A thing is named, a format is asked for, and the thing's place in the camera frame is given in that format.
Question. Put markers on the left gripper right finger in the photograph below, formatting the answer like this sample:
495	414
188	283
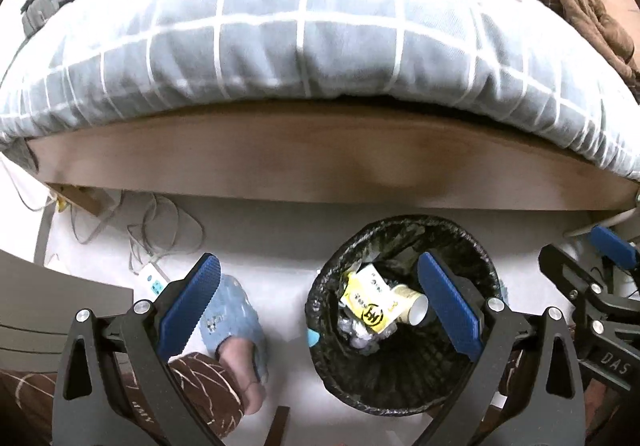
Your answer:
524	385

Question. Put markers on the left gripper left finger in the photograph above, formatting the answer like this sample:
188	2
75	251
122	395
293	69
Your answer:
91	406

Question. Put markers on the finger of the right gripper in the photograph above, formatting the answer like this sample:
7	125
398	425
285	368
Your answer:
575	275
620	251

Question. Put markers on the black trash bin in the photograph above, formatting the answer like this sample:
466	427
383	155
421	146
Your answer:
374	338

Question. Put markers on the white power strip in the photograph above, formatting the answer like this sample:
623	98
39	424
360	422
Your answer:
150	282

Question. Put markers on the blue left slipper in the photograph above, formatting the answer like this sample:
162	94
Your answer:
229	315

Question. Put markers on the white paper cup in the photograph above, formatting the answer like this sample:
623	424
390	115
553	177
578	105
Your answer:
412	305

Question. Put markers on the yellow snack wrapper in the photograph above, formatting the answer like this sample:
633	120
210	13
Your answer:
370	299

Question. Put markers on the brown fleece jacket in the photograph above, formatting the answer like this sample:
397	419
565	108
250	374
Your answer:
606	35

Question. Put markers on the grey checked bed sheet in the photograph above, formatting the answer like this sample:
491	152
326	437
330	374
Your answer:
97	62

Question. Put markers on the brown wooden bed frame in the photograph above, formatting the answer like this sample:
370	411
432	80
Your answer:
421	155

